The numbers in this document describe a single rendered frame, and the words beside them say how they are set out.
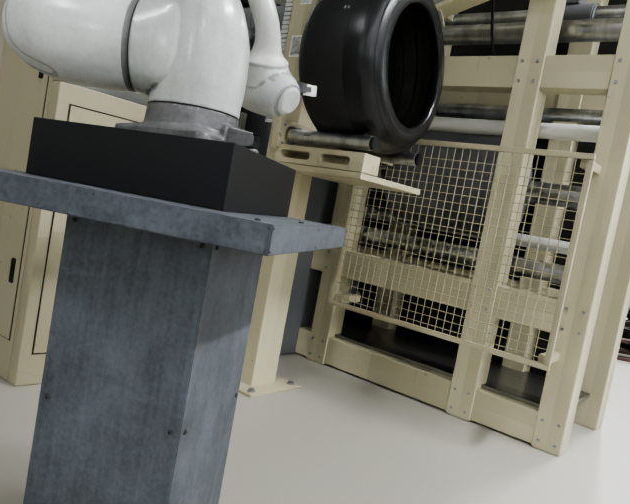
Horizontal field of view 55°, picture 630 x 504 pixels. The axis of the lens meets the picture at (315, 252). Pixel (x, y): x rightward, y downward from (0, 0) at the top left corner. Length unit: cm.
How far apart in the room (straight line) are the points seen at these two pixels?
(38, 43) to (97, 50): 9
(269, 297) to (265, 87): 97
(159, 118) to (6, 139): 118
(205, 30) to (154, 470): 68
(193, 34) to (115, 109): 101
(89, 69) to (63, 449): 61
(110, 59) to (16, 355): 116
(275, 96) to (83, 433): 78
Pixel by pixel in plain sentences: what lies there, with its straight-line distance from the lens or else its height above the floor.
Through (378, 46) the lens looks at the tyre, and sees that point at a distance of 184.
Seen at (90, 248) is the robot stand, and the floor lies 55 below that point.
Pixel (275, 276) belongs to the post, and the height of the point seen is 41.
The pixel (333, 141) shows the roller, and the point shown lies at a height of 89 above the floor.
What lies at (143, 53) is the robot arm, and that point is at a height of 87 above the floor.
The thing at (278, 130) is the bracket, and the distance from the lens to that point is 203.
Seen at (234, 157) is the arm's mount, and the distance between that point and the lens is 89.
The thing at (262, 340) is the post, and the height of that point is 18.
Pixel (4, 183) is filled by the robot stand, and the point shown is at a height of 63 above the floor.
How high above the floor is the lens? 68
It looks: 4 degrees down
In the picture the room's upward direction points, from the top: 10 degrees clockwise
